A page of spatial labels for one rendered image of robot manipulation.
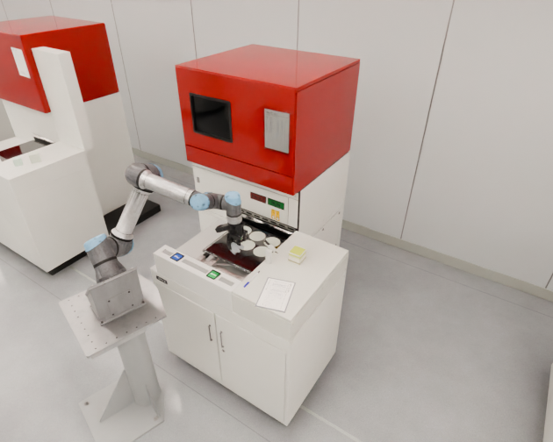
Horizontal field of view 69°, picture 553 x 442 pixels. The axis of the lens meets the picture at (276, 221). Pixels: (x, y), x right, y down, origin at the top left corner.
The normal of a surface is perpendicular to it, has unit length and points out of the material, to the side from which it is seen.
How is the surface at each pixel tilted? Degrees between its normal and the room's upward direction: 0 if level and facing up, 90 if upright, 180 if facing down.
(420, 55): 90
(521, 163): 90
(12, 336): 0
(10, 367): 0
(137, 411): 0
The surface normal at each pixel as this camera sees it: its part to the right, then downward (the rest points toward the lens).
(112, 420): 0.00, -0.83
